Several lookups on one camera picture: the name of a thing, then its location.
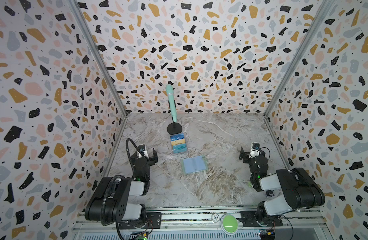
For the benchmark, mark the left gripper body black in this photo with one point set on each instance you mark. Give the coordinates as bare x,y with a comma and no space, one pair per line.
148,176

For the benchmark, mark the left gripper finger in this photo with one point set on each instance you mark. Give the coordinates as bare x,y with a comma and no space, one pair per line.
135,156
154,158

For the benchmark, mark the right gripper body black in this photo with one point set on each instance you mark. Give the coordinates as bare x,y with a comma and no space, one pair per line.
245,156

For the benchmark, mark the teal card from holder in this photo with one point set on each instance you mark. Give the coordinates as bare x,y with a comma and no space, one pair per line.
181,147

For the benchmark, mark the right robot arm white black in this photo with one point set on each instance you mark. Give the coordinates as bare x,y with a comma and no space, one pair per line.
297,190

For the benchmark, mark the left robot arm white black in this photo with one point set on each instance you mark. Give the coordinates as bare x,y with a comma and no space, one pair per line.
110,201

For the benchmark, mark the yellow VIP card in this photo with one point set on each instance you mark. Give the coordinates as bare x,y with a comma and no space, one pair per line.
178,142

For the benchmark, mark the blue VIP card in stand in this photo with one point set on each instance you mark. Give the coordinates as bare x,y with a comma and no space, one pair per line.
177,137

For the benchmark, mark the black round microphone stand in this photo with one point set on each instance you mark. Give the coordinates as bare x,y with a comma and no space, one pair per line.
174,128

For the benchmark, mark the green round push button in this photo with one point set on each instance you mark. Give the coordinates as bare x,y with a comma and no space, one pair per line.
229,224

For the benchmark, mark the mint green microphone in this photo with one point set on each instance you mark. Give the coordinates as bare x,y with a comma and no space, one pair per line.
170,93

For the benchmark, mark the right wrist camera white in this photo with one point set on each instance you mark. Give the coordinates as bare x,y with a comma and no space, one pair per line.
255,150

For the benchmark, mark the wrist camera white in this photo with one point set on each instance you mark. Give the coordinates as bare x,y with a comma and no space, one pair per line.
255,150
142,151

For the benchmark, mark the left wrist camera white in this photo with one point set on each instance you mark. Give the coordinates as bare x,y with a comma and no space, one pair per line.
142,151

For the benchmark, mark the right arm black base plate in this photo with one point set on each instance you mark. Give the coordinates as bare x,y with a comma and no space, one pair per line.
253,218

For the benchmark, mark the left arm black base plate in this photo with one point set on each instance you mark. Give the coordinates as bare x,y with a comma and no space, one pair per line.
151,220

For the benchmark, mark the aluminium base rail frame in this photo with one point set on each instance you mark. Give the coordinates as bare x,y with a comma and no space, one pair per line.
203,223

